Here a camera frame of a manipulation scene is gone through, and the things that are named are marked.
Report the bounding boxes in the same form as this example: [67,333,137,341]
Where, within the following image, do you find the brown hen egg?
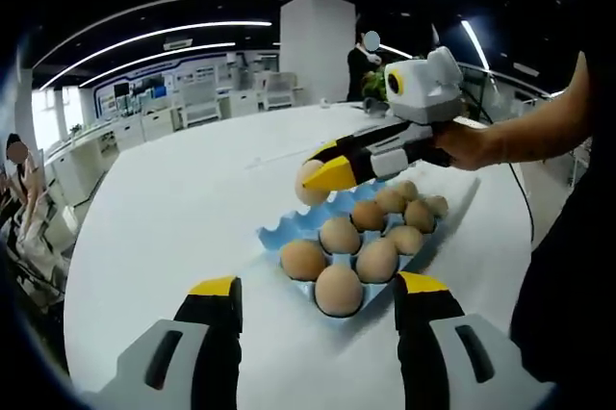
[295,159,333,207]

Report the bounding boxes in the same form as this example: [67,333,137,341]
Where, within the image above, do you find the blue-framed wall display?
[93,51,281,118]

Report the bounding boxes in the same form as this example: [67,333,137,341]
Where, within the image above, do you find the white office chair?
[178,85,223,128]
[261,71,298,112]

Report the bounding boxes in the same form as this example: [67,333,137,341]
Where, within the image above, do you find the long white counter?
[45,91,283,192]

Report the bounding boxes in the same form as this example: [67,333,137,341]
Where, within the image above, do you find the person's right hand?
[431,123,505,172]

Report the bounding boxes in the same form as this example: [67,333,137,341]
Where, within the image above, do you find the long curved ceiling light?
[38,20,274,92]
[79,42,238,89]

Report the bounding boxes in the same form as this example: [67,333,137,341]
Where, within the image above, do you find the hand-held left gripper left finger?
[98,274,244,410]

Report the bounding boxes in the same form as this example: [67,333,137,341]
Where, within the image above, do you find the green potted plant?
[361,70,392,101]

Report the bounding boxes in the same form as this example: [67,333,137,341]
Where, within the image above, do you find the group of brown eggs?
[280,179,449,319]

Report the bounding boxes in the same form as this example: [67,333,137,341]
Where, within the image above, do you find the dark grey device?
[362,95,390,116]

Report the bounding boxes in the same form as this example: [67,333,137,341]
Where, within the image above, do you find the light blue egg tray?
[256,178,451,320]

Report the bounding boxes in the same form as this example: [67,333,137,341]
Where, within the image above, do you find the white square pillar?
[280,0,357,106]

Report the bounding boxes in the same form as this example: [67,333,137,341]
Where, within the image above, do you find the white table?
[62,100,536,410]

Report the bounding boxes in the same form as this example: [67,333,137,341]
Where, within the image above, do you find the ceiling light strip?
[460,19,491,69]

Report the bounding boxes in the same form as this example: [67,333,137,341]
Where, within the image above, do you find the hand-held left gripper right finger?
[393,269,554,410]

